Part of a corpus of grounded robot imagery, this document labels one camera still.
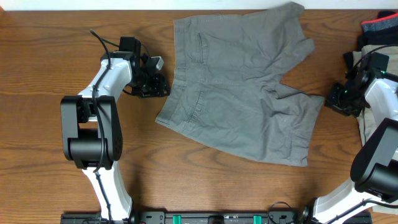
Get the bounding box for dark garment red trim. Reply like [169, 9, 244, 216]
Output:
[356, 11, 397, 51]

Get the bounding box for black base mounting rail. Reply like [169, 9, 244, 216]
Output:
[60, 210, 373, 224]

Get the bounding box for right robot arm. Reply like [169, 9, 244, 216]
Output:
[301, 49, 397, 223]

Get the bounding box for grey shorts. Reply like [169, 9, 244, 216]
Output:
[156, 2, 324, 167]

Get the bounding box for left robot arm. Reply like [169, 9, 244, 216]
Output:
[60, 37, 170, 223]

